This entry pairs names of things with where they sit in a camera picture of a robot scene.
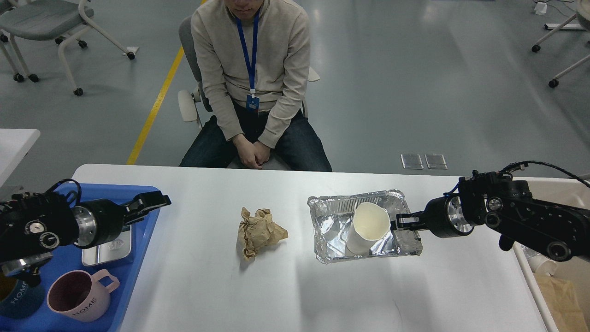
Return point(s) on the white power adapter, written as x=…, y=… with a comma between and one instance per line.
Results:
x=540, y=8

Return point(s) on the white grey rolling chair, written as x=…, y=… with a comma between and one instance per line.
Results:
x=46, y=20

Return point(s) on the pink HOME mug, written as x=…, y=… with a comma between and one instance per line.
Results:
x=82, y=296

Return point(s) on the beige plastic bin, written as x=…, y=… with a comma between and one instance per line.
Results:
x=572, y=193

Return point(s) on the brown paper in bin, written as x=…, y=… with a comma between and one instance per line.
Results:
x=562, y=302

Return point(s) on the white cup in bin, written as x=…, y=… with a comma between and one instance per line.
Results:
x=541, y=265

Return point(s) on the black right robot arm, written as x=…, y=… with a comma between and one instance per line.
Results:
x=507, y=206

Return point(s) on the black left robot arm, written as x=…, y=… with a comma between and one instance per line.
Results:
x=34, y=224

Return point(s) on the dark blue HOME mug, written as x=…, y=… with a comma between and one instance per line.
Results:
x=19, y=300

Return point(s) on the stainless steel rectangular tray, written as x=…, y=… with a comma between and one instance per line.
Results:
x=117, y=252

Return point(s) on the brown paper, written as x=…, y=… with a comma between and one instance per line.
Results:
x=562, y=302
x=257, y=231

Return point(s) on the white side table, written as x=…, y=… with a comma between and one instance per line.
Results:
x=14, y=145

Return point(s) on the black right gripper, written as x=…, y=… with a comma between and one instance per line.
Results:
x=443, y=216

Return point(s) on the right metal floor plate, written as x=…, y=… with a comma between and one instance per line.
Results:
x=436, y=161

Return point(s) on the crumpled foil in bin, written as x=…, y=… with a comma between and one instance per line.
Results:
x=529, y=253

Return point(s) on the seated person in beige sweater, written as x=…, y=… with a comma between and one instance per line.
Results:
x=254, y=57

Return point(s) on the white paper cup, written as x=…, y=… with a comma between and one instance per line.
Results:
x=370, y=223

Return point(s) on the metal floor plate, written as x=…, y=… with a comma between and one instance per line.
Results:
x=412, y=161
x=436, y=161

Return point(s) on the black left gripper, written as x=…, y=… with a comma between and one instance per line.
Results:
x=101, y=221

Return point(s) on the aluminium foil container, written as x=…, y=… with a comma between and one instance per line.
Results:
x=332, y=219

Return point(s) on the blue plastic tray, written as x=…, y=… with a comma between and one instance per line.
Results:
x=68, y=258

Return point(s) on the left metal floor plate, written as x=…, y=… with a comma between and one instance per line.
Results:
x=412, y=161

